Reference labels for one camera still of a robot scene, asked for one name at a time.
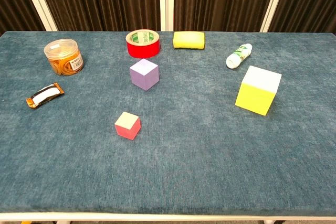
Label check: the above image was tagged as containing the medium purple cube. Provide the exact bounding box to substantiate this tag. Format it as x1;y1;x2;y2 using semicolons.
129;58;160;91

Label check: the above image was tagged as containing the small red cube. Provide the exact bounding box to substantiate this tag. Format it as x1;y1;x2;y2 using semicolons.
114;111;142;141

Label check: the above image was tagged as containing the large yellow cube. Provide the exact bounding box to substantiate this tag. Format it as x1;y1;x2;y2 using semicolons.
235;65;282;116

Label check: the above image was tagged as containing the red tape roll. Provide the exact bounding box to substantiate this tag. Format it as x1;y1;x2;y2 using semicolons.
125;30;161;59

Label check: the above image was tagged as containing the yellow sponge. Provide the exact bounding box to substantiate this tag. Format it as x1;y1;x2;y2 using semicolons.
173;31;205;50

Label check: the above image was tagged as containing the white bottle green label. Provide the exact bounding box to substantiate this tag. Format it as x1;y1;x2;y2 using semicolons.
226;43;253;70

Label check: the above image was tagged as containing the clear jar of rubber bands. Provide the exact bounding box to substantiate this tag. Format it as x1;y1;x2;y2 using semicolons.
43;38;85;76

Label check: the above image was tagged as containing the white table frame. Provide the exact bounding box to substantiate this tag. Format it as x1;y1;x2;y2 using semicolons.
0;212;336;224

